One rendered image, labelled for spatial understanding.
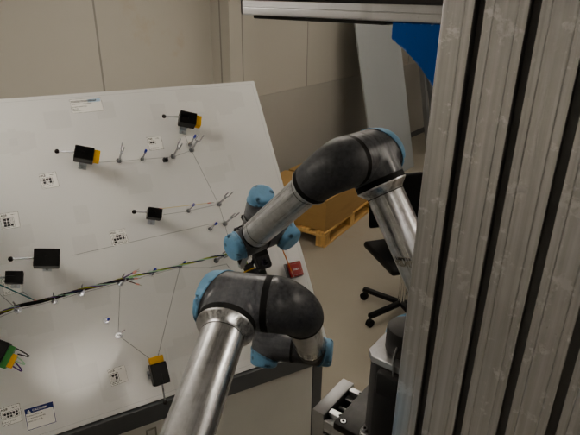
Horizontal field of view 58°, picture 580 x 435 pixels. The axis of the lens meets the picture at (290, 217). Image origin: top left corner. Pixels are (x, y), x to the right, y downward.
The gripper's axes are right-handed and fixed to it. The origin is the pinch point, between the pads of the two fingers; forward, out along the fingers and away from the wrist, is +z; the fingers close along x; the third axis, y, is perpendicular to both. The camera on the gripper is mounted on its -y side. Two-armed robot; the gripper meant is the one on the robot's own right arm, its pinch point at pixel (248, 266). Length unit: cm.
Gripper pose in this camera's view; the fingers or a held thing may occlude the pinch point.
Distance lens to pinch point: 174.0
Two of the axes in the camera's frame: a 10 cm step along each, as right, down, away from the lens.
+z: -2.0, 6.2, 7.6
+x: -8.4, 2.8, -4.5
